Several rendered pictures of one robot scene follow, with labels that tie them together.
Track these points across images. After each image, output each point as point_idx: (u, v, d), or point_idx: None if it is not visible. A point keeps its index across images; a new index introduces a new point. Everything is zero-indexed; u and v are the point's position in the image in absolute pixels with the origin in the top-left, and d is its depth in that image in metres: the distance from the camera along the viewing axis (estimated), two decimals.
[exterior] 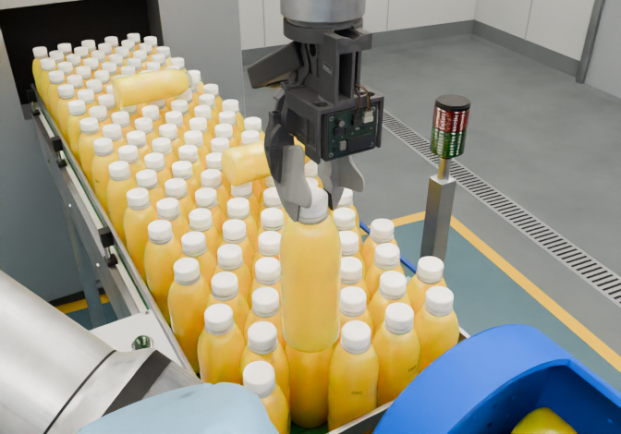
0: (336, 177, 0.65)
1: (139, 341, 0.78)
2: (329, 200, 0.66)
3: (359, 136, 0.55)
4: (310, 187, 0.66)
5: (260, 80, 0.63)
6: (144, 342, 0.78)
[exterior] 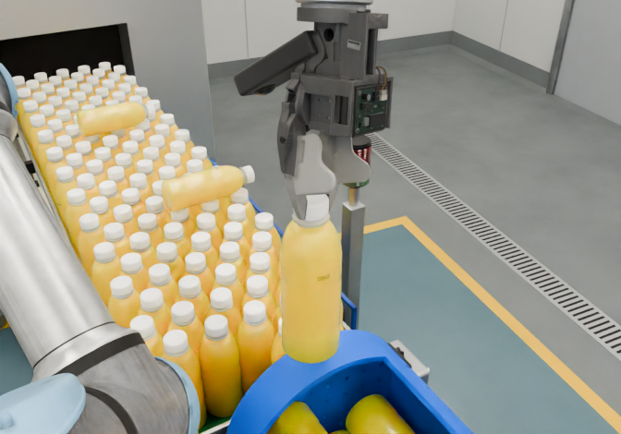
0: (334, 174, 0.66)
1: None
2: None
3: (377, 114, 0.59)
4: None
5: (254, 83, 0.63)
6: None
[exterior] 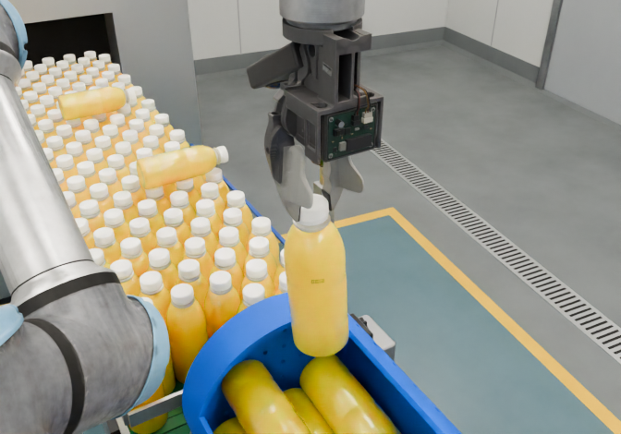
0: (335, 177, 0.64)
1: None
2: (328, 200, 0.66)
3: (359, 137, 0.55)
4: None
5: (259, 80, 0.63)
6: None
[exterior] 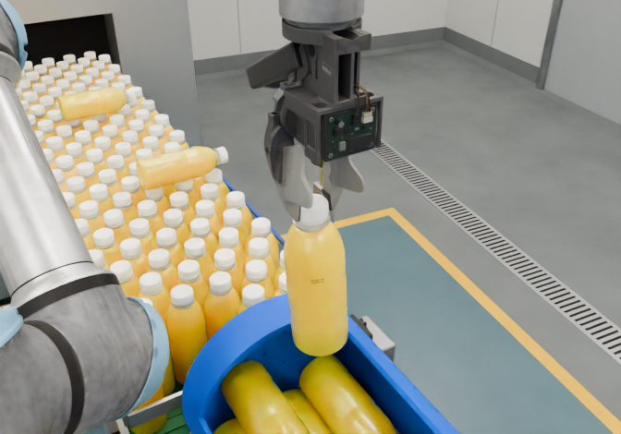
0: (335, 177, 0.64)
1: None
2: (328, 200, 0.66)
3: (359, 136, 0.55)
4: None
5: (259, 80, 0.63)
6: None
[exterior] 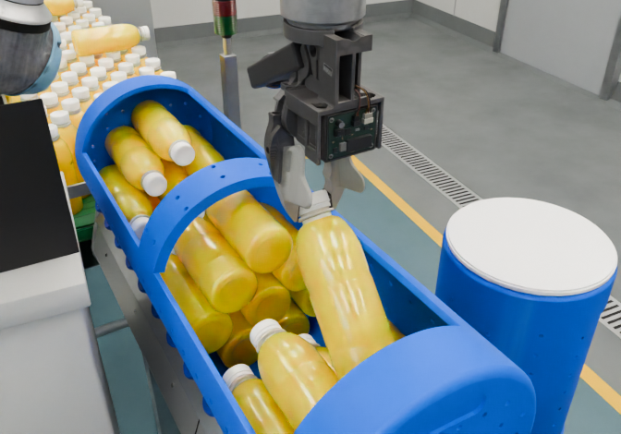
0: (336, 177, 0.64)
1: None
2: (329, 200, 0.66)
3: (359, 137, 0.55)
4: (160, 179, 1.03)
5: (260, 80, 0.62)
6: None
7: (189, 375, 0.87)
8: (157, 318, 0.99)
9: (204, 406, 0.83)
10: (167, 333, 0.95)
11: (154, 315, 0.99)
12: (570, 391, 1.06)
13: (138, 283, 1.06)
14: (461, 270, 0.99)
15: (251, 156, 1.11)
